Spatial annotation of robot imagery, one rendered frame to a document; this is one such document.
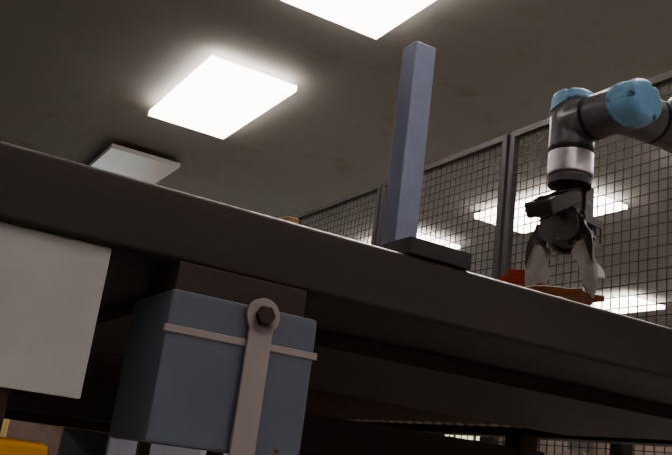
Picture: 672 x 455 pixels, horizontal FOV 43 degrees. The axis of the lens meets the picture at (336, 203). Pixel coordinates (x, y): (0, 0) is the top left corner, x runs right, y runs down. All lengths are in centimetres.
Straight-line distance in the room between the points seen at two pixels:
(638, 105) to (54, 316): 97
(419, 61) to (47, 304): 294
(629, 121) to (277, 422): 86
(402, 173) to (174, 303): 267
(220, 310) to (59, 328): 13
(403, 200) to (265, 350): 261
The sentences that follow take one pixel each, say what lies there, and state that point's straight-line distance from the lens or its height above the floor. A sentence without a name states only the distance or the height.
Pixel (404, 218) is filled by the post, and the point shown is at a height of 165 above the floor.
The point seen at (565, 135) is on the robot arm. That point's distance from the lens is 147.
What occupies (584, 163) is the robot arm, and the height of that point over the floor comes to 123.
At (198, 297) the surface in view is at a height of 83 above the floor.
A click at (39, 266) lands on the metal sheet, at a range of 70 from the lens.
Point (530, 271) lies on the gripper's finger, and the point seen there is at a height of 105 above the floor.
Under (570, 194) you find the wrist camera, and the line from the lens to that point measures 141.
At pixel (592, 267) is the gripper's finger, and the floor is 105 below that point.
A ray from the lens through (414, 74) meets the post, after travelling 349.
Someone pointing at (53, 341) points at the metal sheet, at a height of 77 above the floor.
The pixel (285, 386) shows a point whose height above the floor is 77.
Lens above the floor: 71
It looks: 17 degrees up
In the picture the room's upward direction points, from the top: 8 degrees clockwise
